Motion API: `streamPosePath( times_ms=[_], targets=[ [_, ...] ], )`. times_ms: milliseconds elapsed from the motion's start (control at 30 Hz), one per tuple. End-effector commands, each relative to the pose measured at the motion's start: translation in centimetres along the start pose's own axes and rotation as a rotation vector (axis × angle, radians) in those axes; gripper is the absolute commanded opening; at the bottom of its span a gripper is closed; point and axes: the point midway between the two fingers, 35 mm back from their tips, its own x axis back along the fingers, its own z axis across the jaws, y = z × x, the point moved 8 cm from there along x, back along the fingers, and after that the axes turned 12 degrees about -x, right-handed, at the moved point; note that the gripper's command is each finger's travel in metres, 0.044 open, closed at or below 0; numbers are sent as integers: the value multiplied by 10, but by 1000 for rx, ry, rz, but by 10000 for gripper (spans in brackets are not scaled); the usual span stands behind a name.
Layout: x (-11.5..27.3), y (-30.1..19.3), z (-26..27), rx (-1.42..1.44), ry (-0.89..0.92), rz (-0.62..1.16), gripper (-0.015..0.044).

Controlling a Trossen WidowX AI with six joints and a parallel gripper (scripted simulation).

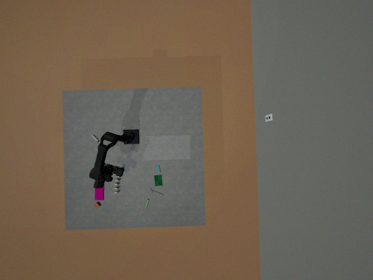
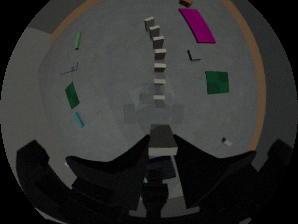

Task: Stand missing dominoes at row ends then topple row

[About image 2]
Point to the magenta flat panel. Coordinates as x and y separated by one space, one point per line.
197 24

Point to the small orange-brown block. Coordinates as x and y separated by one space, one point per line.
187 3

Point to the teal flat block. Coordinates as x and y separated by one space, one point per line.
78 119

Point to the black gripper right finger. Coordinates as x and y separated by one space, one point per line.
200 173

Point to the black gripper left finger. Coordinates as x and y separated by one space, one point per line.
125 174

